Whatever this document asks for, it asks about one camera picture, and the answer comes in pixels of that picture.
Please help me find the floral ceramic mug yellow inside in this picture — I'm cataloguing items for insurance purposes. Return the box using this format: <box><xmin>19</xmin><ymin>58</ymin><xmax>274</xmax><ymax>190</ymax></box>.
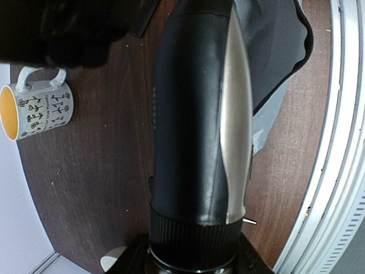
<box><xmin>1</xmin><ymin>67</ymin><xmax>74</xmax><ymax>141</ymax></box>

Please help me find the black silver hair clipper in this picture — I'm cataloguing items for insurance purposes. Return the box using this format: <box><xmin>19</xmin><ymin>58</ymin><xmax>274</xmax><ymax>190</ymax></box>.
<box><xmin>147</xmin><ymin>1</ymin><xmax>253</xmax><ymax>273</ymax></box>

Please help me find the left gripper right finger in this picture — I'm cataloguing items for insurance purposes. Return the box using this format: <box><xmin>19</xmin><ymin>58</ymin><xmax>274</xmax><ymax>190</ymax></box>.
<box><xmin>107</xmin><ymin>233</ymin><xmax>273</xmax><ymax>273</ymax></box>

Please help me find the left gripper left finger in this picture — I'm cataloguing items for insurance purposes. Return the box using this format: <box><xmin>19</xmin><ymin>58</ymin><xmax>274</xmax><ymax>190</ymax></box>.
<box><xmin>1</xmin><ymin>0</ymin><xmax>159</xmax><ymax>68</ymax></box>

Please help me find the front aluminium rail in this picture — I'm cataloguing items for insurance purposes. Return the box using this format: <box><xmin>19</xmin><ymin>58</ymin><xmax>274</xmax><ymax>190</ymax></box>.
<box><xmin>273</xmin><ymin>1</ymin><xmax>364</xmax><ymax>273</ymax></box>

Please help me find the grey zipper pouch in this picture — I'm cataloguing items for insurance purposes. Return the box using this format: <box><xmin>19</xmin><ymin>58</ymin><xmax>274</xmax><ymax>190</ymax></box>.
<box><xmin>235</xmin><ymin>1</ymin><xmax>314</xmax><ymax>154</ymax></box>

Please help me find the white ceramic bowl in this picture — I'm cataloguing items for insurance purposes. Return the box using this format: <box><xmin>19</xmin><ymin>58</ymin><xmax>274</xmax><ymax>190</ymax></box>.
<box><xmin>100</xmin><ymin>247</ymin><xmax>127</xmax><ymax>272</ymax></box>

